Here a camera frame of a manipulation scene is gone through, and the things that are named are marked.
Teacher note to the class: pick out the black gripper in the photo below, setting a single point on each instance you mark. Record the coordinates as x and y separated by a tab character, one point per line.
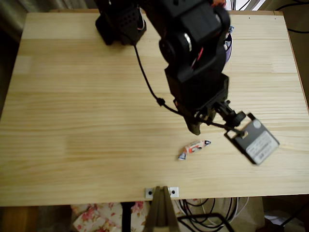
202	96

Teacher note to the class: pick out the red white blue candy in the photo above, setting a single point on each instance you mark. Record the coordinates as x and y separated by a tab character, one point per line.
193	146
231	29
226	45

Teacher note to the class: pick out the purple bowl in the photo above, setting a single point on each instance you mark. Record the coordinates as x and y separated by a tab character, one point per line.
228	54

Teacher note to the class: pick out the black pole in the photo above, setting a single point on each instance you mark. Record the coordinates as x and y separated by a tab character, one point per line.
126	217

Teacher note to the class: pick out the black camera box with label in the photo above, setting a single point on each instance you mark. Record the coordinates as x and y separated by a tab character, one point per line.
256	142

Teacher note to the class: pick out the silver metal bracket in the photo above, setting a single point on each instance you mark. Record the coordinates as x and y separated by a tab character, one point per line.
148	192

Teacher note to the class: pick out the tan camera stand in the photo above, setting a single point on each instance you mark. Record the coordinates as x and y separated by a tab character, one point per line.
161	212

